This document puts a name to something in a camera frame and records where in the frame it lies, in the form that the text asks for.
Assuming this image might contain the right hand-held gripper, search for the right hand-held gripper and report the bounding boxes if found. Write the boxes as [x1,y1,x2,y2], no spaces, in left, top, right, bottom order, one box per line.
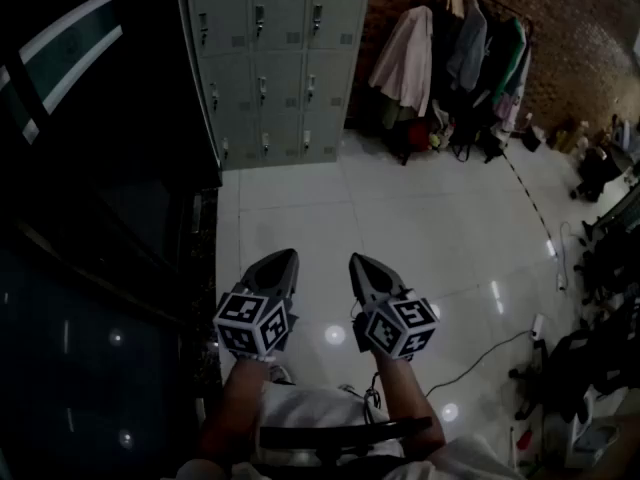
[349,252,441,363]

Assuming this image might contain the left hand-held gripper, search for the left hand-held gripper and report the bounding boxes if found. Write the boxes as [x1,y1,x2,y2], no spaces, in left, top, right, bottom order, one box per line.
[212,248,301,363]

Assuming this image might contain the grey metal locker cabinet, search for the grey metal locker cabinet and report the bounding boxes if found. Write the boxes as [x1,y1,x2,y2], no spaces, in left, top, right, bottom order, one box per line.
[174,0,374,172]

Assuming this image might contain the person's right forearm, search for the person's right forearm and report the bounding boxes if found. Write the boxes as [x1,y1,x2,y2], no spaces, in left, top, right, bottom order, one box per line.
[372,352,447,460]

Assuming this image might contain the person's left forearm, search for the person's left forearm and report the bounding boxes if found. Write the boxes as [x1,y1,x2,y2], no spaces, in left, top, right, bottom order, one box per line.
[198,356,281,465]

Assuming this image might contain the person's white shirt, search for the person's white shirt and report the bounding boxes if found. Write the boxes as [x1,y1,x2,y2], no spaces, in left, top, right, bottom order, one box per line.
[174,382,526,480]

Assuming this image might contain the red bag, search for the red bag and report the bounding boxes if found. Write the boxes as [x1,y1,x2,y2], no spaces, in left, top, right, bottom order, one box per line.
[407,121,432,153]

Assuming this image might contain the black bag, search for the black bag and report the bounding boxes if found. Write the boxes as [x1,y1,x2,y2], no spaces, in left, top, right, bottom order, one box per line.
[448,115,482,163]

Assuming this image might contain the dark glass door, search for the dark glass door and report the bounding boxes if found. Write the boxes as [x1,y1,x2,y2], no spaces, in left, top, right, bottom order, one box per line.
[0,0,224,480]

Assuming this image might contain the pale pink hanging garment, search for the pale pink hanging garment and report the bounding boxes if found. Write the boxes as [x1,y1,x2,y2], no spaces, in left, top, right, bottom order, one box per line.
[492,50,532,135]

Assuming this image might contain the black hanging garment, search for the black hanging garment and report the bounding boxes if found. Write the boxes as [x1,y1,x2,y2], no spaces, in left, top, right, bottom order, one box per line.
[430,1,474,130]

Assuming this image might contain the black office chair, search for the black office chair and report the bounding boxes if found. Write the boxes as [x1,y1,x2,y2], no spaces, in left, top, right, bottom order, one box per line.
[508,325,640,422]
[573,235,640,310]

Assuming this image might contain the black backpack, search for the black backpack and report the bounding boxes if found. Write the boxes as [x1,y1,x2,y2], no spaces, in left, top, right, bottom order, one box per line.
[571,146,622,203]

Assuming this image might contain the grey hanging jacket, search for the grey hanging jacket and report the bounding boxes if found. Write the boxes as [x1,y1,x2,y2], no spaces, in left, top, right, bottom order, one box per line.
[445,0,489,93]

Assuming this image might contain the green hanging garment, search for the green hanging garment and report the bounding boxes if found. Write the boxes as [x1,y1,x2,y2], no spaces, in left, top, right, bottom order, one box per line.
[492,16,528,108]

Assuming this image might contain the black metal clothes rack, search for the black metal clothes rack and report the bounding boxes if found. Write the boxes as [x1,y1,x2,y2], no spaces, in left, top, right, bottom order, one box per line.
[432,0,537,164]

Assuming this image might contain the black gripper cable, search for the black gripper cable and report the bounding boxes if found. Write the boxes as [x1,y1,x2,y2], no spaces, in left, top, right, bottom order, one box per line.
[363,371,385,422]

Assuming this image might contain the grey floor cable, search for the grey floor cable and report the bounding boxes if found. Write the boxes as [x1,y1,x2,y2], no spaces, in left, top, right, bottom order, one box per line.
[424,330,534,398]

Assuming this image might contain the black chest strap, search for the black chest strap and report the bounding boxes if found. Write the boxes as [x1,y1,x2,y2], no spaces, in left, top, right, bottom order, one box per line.
[258,415,434,455]

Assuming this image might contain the white floor cable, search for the white floor cable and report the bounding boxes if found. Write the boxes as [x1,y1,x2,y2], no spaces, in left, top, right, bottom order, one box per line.
[556,221,572,292]

